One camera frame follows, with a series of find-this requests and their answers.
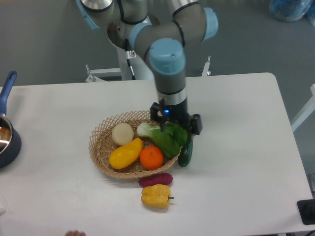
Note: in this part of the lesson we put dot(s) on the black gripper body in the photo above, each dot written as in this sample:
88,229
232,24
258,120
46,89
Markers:
177,114

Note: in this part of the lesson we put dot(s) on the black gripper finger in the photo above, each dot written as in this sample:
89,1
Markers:
157,113
195,124

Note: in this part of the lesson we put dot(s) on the yellow mango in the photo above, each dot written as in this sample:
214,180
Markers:
126,154

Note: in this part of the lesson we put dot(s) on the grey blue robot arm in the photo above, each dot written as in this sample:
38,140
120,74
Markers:
161,47

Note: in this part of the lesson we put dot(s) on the woven wicker basket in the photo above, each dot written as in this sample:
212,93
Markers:
101,145

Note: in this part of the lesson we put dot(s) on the person's hand at bottom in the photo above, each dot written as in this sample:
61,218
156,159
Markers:
75,233

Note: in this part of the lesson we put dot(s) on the dark green cucumber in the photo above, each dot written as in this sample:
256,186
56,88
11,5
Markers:
186,153

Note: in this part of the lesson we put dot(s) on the green bok choy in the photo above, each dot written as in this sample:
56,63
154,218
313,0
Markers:
168,141

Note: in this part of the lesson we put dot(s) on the beige round potato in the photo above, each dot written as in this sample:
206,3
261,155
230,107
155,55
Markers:
122,134

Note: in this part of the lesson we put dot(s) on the orange fruit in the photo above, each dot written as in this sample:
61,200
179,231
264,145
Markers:
151,158

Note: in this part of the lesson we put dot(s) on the purple sweet potato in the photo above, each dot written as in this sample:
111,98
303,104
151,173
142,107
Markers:
163,178

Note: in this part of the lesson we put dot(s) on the yellow bell pepper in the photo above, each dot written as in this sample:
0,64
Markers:
156,196

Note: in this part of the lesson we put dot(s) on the black device at table edge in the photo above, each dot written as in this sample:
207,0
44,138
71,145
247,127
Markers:
307,211

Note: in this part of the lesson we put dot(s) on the blue plastic bag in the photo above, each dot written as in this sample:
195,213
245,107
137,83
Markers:
293,10

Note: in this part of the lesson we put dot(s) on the dark blue saucepan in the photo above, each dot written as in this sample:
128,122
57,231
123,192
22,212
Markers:
10,140

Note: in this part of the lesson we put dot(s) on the white frame leg right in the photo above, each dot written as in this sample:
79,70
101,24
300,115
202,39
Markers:
305,111

